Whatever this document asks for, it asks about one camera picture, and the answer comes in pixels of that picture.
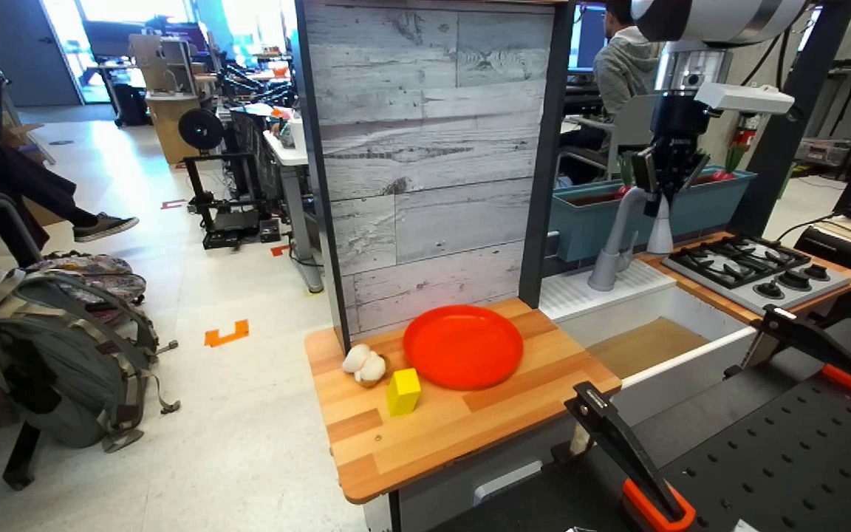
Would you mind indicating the black orange clamp right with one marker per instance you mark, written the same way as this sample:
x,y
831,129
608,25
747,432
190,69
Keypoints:
x,y
800,335

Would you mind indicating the red plastic plate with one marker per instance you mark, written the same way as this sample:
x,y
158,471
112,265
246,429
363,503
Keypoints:
x,y
461,348

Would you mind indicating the black orange clamp front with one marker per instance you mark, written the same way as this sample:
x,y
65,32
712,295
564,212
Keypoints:
x,y
651,502

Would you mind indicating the black orange clamp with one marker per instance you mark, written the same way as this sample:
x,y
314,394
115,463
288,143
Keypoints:
x,y
651,502
800,335

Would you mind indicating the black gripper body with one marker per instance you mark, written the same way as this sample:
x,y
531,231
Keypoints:
x,y
678,125

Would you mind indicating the orange floor tape marker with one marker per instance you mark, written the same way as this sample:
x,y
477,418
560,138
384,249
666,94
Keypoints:
x,y
215,338

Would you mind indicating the red fire extinguisher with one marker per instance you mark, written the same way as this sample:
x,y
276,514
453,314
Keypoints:
x,y
740,140

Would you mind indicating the person in grey hoodie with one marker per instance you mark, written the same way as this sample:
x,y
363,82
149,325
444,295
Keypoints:
x,y
627,63

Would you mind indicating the yellow toy block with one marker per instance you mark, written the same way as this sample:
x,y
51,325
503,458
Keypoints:
x,y
401,391

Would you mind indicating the blue planter bin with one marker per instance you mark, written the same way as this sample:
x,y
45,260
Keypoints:
x,y
710,206
579,221

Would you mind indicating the blue planter bin right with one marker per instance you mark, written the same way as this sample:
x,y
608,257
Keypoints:
x,y
710,206

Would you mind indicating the blue planter bin left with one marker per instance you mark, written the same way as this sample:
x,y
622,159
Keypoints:
x,y
579,221

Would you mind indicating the grey wood back panel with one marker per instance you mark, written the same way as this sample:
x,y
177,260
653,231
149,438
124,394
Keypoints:
x,y
428,131

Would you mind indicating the white toy sink basin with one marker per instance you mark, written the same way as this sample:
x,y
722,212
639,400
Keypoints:
x,y
653,335

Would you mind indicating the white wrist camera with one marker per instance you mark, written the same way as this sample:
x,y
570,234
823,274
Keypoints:
x,y
746,100

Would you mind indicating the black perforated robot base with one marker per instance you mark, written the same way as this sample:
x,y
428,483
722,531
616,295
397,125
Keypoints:
x,y
760,452

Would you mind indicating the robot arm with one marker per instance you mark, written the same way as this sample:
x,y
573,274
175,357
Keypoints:
x,y
692,85

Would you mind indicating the grey backpack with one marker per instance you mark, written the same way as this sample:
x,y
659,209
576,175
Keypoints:
x,y
76,350

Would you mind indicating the computer monitor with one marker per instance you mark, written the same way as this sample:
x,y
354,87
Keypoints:
x,y
586,36

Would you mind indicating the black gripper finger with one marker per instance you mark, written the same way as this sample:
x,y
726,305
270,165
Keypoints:
x,y
685,192
644,174

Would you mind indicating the seated person legs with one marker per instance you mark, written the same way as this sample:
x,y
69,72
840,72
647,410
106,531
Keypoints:
x,y
20,180

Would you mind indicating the grey office chair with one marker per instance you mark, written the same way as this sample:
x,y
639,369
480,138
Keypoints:
x,y
592,146

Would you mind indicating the white toy garlic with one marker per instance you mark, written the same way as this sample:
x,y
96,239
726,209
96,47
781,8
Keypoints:
x,y
363,366

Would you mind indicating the grey toy faucet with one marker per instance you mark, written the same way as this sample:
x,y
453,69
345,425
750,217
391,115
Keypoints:
x,y
619,243

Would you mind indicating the toy stove top burners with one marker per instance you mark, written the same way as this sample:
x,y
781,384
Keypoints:
x,y
755,274

